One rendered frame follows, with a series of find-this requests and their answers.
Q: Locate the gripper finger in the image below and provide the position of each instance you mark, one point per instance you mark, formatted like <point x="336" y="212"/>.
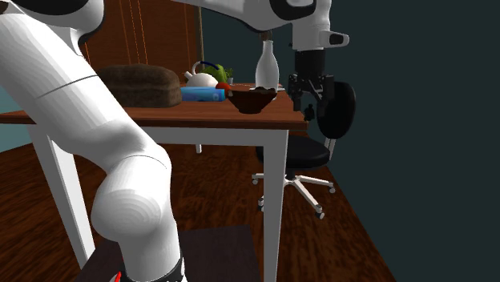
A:
<point x="296" y="91"/>
<point x="325" y="91"/>

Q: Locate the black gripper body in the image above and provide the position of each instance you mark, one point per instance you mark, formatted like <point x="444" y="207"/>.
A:
<point x="310" y="62"/>

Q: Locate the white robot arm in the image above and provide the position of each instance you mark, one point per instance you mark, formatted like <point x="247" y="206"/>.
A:
<point x="74" y="113"/>

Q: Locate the white bottle with brown cork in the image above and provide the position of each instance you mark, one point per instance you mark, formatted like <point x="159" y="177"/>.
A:
<point x="267" y="70"/>

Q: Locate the dark brown bowl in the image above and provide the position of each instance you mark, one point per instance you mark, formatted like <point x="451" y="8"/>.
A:
<point x="252" y="102"/>

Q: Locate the black office chair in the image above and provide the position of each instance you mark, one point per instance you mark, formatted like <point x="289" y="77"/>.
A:
<point x="304" y="154"/>

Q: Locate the small potted plant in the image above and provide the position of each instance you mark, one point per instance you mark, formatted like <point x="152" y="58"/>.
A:
<point x="229" y="74"/>

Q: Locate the red tomato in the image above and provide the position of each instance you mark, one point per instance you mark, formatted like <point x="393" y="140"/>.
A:
<point x="222" y="87"/>

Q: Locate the green leafy vegetable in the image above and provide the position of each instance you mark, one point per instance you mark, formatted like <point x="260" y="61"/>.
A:
<point x="218" y="72"/>

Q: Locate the brown table with white legs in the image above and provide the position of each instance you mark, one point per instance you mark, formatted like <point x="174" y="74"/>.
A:
<point x="203" y="114"/>

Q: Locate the white teapot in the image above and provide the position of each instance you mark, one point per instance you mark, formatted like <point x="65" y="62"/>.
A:
<point x="200" y="80"/>

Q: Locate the blue book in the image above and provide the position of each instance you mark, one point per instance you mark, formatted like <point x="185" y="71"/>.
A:
<point x="199" y="94"/>

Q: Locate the brown bread loaf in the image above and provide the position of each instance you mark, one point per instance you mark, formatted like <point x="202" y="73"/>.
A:
<point x="140" y="86"/>

